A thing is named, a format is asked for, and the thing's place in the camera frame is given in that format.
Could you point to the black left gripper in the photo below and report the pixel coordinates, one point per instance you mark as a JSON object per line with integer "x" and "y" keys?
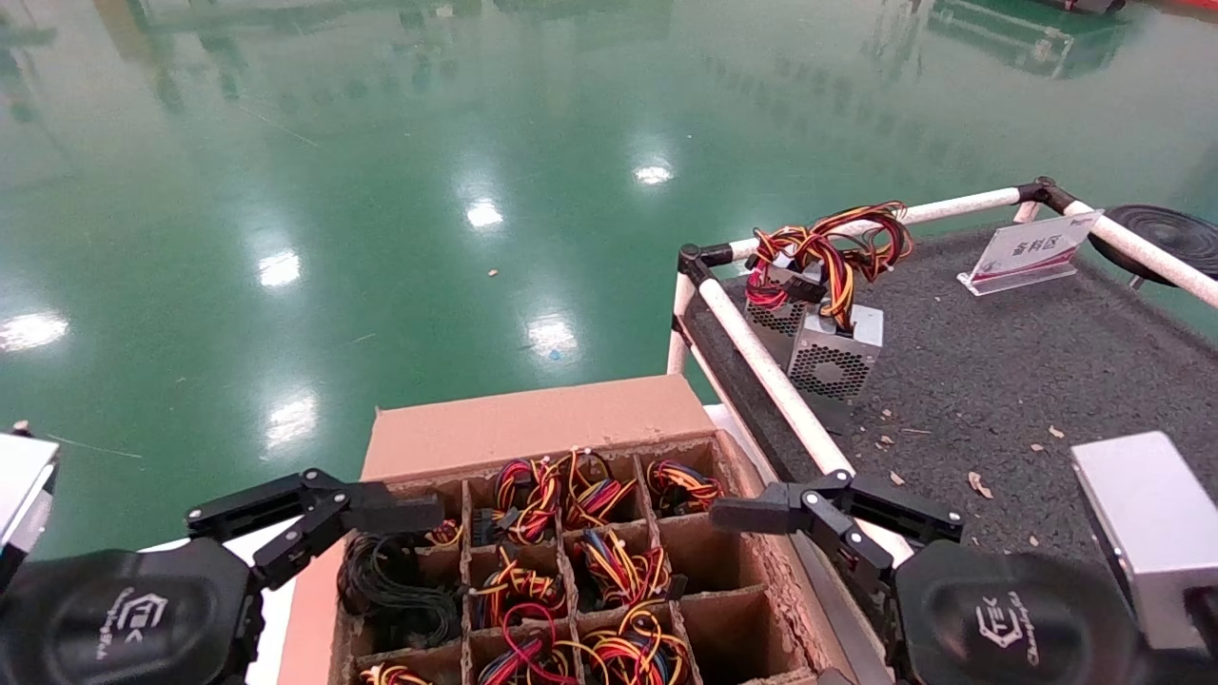
{"x": 114, "y": 623}

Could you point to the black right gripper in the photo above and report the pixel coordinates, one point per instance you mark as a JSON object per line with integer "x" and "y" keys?
{"x": 1009, "y": 618}

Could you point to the brown cardboard box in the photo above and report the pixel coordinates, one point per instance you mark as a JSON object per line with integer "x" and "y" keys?
{"x": 533, "y": 423}

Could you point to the cardboard divider grid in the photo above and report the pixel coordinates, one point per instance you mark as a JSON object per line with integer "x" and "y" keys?
{"x": 465, "y": 571}

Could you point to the clear acrylic sign stand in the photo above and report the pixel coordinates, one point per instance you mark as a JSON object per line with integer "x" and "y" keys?
{"x": 1032, "y": 249}

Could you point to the black round ribbed disc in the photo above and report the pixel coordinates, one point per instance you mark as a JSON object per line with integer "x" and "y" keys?
{"x": 1175, "y": 233}

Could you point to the white pipe table frame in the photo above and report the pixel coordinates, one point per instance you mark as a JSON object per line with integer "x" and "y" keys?
{"x": 761, "y": 360}

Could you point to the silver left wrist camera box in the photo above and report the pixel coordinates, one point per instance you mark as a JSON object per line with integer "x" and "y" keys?
{"x": 24, "y": 485}

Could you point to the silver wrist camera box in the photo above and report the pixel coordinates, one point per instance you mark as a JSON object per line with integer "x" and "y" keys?
{"x": 24, "y": 485}
{"x": 1142, "y": 533}

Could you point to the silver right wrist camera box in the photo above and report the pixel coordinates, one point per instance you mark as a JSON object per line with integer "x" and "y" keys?
{"x": 1142, "y": 533}

